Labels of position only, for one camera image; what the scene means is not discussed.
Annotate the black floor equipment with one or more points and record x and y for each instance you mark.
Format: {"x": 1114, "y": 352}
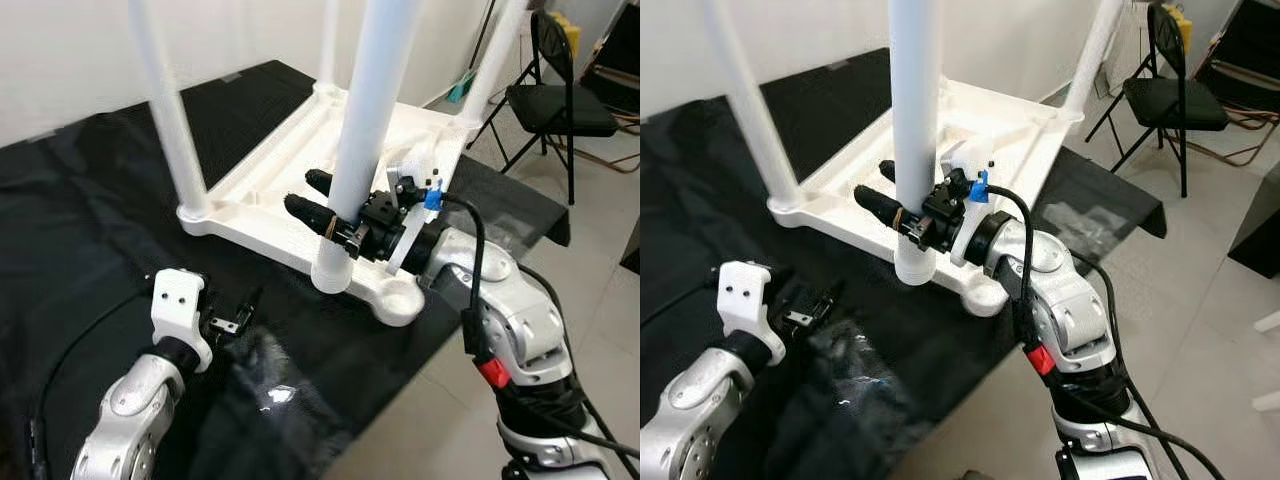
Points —
{"x": 620, "y": 45}
{"x": 1250, "y": 45}

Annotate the white plastic table leg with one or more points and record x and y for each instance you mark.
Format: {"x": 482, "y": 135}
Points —
{"x": 750, "y": 110}
{"x": 495, "y": 55}
{"x": 165, "y": 110}
{"x": 1095, "y": 55}
{"x": 328, "y": 40}
{"x": 915, "y": 130}
{"x": 370, "y": 130}

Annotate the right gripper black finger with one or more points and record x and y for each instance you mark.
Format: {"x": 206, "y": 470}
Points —
{"x": 319, "y": 181}
{"x": 312, "y": 214}
{"x": 882, "y": 206}
{"x": 888, "y": 171}

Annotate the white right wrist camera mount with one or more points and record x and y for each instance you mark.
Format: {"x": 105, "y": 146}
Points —
{"x": 415, "y": 175}
{"x": 975, "y": 165}

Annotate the teal plastic object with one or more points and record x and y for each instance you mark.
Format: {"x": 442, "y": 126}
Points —
{"x": 463, "y": 88}

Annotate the yellow container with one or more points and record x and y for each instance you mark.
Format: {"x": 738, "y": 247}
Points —
{"x": 1180, "y": 25}
{"x": 567, "y": 30}

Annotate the black tablecloth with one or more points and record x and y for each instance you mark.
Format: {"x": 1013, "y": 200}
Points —
{"x": 80, "y": 200}
{"x": 700, "y": 200}

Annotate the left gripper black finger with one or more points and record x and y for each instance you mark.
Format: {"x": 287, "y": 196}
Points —
{"x": 252, "y": 302}
{"x": 831, "y": 300}

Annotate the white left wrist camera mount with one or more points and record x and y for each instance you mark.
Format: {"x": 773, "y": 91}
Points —
{"x": 178, "y": 300}
{"x": 745, "y": 295}

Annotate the white plastic table top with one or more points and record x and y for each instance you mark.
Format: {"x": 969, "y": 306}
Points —
{"x": 260, "y": 190}
{"x": 850, "y": 180}

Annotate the white furniture frame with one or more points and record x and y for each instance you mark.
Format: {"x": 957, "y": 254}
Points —
{"x": 1268, "y": 322}

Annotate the tan rubber band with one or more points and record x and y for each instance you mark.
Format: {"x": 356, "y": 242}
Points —
{"x": 898, "y": 217}
{"x": 330, "y": 228}

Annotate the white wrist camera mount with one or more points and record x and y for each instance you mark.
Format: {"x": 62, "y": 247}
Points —
{"x": 178, "y": 300}
{"x": 415, "y": 175}
{"x": 745, "y": 295}
{"x": 975, "y": 165}

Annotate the black cabinet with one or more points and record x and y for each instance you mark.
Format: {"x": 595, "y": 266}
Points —
{"x": 1260, "y": 225}

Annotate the black metal chair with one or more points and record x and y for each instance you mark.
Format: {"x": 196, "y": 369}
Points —
{"x": 555, "y": 105}
{"x": 1165, "y": 105}

